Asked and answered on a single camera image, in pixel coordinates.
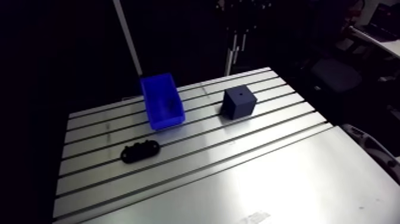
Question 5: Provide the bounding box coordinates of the dark office chair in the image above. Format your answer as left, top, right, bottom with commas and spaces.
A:
310, 58, 363, 94

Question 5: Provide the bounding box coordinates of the black oval holder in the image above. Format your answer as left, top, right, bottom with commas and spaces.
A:
120, 139, 161, 164

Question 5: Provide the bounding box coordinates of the white desk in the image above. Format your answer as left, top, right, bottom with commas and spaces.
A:
347, 25, 400, 60

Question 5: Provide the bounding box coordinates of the pale metal post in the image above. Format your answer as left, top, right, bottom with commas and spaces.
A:
112, 0, 143, 77

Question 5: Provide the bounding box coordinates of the pale holed strip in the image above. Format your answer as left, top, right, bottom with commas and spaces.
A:
341, 123, 400, 185

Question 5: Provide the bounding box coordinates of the dark blue-grey block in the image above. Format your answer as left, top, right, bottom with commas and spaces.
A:
220, 85, 258, 120

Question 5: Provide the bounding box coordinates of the blue bin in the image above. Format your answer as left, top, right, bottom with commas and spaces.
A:
139, 73, 186, 131

